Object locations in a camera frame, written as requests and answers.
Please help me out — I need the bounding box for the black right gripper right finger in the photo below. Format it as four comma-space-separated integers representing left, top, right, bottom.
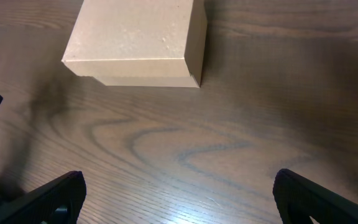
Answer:
273, 169, 358, 224

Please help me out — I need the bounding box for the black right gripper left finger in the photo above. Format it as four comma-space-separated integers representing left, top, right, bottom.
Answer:
0, 171, 86, 224

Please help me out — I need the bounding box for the brown cardboard box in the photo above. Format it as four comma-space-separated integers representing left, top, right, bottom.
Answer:
62, 0, 208, 88

